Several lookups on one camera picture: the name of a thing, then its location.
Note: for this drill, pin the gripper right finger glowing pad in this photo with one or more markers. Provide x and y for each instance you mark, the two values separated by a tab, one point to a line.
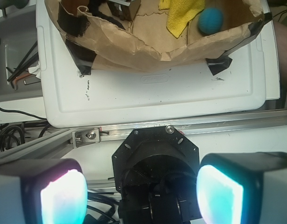
243	188

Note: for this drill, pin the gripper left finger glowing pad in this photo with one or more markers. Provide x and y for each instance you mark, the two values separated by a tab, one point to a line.
42	191

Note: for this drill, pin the blue felt ball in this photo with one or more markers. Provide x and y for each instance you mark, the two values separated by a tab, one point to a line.
210	21

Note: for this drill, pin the white plastic lid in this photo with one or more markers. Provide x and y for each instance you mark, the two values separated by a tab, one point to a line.
110	97

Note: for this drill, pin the brown paper bag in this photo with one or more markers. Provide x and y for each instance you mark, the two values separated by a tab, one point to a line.
97	40

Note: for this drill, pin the yellow cloth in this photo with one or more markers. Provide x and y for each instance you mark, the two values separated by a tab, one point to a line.
180	13

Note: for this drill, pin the aluminium extrusion rail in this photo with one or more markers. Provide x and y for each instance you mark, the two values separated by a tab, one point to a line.
59	143

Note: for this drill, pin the aluminium corner bracket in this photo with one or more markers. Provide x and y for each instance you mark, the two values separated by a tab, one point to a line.
85	136

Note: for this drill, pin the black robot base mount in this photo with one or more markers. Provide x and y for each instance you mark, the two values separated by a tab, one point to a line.
155	171

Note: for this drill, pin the metal bracket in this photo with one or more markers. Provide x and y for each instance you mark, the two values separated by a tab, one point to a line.
124	9

